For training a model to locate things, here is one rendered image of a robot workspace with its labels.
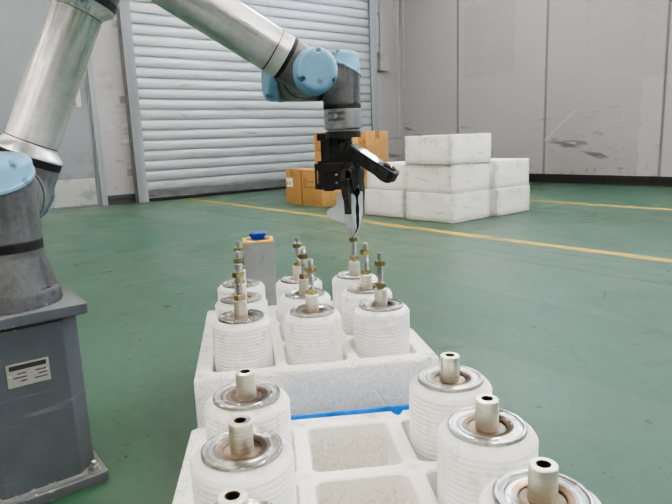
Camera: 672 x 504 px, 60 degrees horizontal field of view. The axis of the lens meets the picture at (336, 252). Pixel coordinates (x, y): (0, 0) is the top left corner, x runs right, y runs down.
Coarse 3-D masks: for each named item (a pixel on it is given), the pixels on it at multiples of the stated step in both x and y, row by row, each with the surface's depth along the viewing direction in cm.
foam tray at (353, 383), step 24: (360, 360) 94; (384, 360) 94; (408, 360) 94; (432, 360) 94; (216, 384) 89; (288, 384) 91; (312, 384) 92; (336, 384) 93; (360, 384) 93; (384, 384) 94; (408, 384) 95; (312, 408) 93; (336, 408) 93
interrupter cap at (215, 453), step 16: (224, 432) 57; (256, 432) 57; (272, 432) 57; (208, 448) 54; (224, 448) 55; (256, 448) 55; (272, 448) 54; (208, 464) 52; (224, 464) 52; (240, 464) 51; (256, 464) 51
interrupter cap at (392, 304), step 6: (366, 300) 102; (372, 300) 102; (390, 300) 101; (396, 300) 101; (360, 306) 98; (366, 306) 98; (372, 306) 99; (390, 306) 98; (396, 306) 98; (402, 306) 98
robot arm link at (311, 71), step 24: (168, 0) 90; (192, 0) 90; (216, 0) 91; (192, 24) 93; (216, 24) 92; (240, 24) 92; (264, 24) 94; (240, 48) 95; (264, 48) 94; (288, 48) 95; (312, 48) 95; (288, 72) 97; (312, 72) 95; (336, 72) 97
